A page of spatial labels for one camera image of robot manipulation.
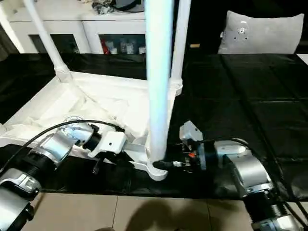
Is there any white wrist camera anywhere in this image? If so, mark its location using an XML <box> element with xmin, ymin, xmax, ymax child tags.
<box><xmin>179</xmin><ymin>120</ymin><xmax>208</xmax><ymax>172</ymax></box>
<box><xmin>87</xmin><ymin>130</ymin><xmax>128</xmax><ymax>160</ymax></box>

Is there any black work mat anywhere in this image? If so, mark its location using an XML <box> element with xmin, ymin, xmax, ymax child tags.
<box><xmin>0</xmin><ymin>52</ymin><xmax>308</xmax><ymax>201</ymax></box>

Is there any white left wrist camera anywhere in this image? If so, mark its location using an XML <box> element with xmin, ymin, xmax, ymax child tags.
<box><xmin>87</xmin><ymin>130</ymin><xmax>128</xmax><ymax>160</ymax></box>

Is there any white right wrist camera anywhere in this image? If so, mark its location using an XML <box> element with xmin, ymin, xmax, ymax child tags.
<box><xmin>179</xmin><ymin>120</ymin><xmax>208</xmax><ymax>172</ymax></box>

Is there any grey round cooker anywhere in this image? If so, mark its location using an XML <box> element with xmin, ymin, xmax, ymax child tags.
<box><xmin>115</xmin><ymin>0</ymin><xmax>147</xmax><ymax>13</ymax></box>

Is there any white flat board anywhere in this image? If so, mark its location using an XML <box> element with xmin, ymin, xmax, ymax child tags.
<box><xmin>295</xmin><ymin>52</ymin><xmax>308</xmax><ymax>65</ymax></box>

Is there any grey cushion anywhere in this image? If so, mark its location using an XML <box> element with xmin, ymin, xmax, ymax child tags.
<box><xmin>217</xmin><ymin>9</ymin><xmax>306</xmax><ymax>55</ymax></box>

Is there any grey pleated curtain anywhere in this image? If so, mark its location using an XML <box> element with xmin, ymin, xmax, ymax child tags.
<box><xmin>0</xmin><ymin>23</ymin><xmax>20</xmax><ymax>61</ymax></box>

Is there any white plastic table top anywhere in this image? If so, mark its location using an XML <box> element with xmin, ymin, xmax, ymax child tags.
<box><xmin>0</xmin><ymin>70</ymin><xmax>185</xmax><ymax>182</ymax></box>

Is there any white glass-door cabinet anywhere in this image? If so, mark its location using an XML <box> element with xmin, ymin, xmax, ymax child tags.
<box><xmin>0</xmin><ymin>0</ymin><xmax>148</xmax><ymax>55</ymax></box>

